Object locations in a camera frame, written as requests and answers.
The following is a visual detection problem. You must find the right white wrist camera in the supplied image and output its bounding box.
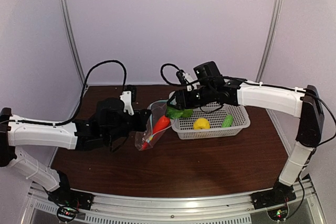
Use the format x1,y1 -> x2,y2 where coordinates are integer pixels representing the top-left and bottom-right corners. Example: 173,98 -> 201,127
176,69 -> 198,91

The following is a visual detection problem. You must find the yellow toy lemon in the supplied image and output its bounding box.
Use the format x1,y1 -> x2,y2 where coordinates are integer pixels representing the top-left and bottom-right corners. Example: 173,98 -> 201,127
193,118 -> 211,130

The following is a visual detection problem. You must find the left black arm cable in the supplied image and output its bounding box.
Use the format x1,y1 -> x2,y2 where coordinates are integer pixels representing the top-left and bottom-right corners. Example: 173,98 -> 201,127
10,60 -> 128,127

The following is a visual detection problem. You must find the clear zip top bag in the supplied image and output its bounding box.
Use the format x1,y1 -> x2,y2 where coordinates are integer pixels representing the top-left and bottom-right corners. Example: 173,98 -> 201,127
135,100 -> 171,151

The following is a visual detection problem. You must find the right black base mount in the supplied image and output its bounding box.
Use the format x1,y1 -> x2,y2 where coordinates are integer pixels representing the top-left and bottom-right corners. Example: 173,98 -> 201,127
251,182 -> 297,210

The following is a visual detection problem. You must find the right round circuit board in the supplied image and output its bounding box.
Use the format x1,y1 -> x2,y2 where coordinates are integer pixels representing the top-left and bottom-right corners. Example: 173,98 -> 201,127
267,206 -> 289,222

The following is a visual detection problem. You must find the white perforated plastic basket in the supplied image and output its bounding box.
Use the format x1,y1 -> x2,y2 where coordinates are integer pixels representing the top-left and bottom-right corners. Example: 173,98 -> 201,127
171,102 -> 250,140

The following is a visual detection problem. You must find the aluminium frame post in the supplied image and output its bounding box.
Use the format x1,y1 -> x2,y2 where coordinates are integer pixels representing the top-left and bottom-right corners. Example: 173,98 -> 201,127
256,0 -> 284,82
59,0 -> 85,83

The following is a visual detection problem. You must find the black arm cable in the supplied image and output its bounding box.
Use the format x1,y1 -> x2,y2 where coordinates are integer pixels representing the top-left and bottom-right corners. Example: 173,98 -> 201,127
160,63 -> 184,86
10,60 -> 128,127

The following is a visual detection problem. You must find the green toy apple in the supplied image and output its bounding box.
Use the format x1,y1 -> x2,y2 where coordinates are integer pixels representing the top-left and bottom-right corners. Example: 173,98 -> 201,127
165,106 -> 193,120

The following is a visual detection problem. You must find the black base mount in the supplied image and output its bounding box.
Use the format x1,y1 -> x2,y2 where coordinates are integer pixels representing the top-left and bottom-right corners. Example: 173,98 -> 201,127
251,182 -> 297,210
47,189 -> 94,210

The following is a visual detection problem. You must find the red toy carrot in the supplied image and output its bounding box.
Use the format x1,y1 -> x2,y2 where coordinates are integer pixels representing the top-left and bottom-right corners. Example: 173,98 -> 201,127
142,115 -> 170,150

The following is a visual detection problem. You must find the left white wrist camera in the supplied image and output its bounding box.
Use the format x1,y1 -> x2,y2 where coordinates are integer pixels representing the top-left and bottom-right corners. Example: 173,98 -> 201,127
120,85 -> 137,115

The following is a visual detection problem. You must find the left round circuit board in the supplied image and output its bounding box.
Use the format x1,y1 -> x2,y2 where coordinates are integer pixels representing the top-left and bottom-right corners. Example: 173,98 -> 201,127
56,206 -> 78,222

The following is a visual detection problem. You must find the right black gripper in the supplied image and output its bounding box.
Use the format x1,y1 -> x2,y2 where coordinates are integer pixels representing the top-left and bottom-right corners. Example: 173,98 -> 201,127
166,84 -> 215,110

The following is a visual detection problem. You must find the green toy cucumber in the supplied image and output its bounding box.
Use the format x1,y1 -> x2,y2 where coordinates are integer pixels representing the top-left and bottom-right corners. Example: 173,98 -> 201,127
221,114 -> 234,128

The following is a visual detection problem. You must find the right aluminium frame post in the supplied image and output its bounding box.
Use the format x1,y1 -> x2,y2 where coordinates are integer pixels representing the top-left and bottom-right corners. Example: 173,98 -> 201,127
256,0 -> 284,82

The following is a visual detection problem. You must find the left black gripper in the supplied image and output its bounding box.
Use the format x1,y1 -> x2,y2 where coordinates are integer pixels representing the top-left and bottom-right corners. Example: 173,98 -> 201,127
105,108 -> 151,144

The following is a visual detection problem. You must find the front aluminium rail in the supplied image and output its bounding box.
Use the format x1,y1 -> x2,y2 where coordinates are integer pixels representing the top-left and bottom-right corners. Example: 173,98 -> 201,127
18,178 -> 327,223

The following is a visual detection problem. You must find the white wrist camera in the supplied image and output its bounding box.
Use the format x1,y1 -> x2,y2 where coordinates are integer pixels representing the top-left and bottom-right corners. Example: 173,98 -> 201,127
120,85 -> 137,115
176,69 -> 198,91

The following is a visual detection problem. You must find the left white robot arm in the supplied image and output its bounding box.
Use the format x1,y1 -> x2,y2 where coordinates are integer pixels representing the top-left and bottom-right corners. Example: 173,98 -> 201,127
1,98 -> 151,205

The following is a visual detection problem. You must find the left aluminium frame post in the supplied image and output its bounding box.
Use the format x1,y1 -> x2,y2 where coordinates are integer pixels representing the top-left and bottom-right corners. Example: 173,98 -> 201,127
59,0 -> 85,83

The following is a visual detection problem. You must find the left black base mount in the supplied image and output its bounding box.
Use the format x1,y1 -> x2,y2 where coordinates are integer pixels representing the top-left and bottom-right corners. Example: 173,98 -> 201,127
47,189 -> 94,210

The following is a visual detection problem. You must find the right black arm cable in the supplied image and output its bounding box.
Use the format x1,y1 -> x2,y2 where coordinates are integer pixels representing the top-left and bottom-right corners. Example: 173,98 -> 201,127
160,63 -> 184,86

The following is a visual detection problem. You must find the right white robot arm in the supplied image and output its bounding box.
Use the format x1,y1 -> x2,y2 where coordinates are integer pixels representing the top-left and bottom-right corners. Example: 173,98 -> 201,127
167,61 -> 324,204

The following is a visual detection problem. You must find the round circuit board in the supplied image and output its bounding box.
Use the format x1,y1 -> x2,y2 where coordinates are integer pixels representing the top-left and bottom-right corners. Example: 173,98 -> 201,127
56,206 -> 78,222
267,206 -> 289,222

